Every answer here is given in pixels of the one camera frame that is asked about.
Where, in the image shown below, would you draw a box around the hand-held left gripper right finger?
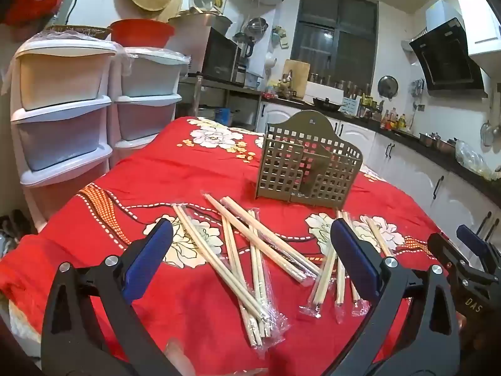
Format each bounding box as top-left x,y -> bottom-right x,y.
330,218 -> 460,376

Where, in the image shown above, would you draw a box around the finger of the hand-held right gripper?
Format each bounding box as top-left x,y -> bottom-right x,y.
457,224 -> 499,279
427,233 -> 470,283

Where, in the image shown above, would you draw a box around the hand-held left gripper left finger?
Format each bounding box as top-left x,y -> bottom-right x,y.
40,218 -> 196,376

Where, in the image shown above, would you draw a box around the group of chopsticks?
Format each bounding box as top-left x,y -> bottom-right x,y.
172,193 -> 394,348

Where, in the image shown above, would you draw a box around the olive perforated utensil holder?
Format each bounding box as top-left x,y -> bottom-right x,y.
254,110 -> 364,209

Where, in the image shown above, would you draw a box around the red floral tablecloth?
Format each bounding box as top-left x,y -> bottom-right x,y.
0,117 -> 451,376

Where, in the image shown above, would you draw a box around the clear plastic bag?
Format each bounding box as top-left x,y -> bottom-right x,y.
454,141 -> 494,177

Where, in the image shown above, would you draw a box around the white kitchen base cabinets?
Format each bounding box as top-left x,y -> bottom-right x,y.
256,102 -> 501,259

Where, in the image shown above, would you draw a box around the group of metal pots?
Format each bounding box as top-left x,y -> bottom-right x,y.
419,132 -> 457,151

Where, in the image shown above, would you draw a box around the hanging metal ladles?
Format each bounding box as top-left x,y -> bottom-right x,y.
481,121 -> 501,147

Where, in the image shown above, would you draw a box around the group of condiment bottles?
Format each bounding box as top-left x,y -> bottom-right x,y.
362,94 -> 411,132

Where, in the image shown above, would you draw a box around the blue knife block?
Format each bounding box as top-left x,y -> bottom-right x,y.
343,95 -> 363,116

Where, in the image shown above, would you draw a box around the black wok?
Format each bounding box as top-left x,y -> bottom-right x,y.
311,96 -> 347,112

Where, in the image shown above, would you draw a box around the white plastic drawer unit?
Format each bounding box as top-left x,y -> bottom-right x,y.
10,39 -> 118,228
113,47 -> 189,157

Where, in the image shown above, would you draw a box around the white box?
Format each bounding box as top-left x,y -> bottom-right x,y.
306,81 -> 345,102

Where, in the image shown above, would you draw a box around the row of metal jars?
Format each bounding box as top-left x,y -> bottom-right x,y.
309,72 -> 372,95

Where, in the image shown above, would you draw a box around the hanging metal pot lid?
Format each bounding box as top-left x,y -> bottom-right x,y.
378,76 -> 399,98

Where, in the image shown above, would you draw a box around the metal shelf rack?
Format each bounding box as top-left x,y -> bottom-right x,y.
178,74 -> 261,130

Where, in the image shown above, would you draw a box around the wooden cutting board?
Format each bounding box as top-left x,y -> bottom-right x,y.
282,60 -> 311,98

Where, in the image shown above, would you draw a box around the black range hood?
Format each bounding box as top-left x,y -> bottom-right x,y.
409,0 -> 488,97

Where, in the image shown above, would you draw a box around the silver microwave oven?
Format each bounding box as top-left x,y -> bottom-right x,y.
184,27 -> 240,83

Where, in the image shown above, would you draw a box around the red plastic basin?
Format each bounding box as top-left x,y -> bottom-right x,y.
109,19 -> 175,48

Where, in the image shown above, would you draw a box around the dark framed window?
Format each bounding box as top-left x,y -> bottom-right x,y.
290,0 -> 378,74

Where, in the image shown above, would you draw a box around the black blender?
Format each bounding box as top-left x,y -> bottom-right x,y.
234,32 -> 255,60

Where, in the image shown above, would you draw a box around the wicker basket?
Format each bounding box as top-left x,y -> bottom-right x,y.
45,24 -> 112,40

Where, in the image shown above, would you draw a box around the metal baking pan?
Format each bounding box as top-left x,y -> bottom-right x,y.
168,11 -> 232,36

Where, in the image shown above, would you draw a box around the white wall cabinet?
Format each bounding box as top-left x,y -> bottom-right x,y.
456,0 -> 501,57

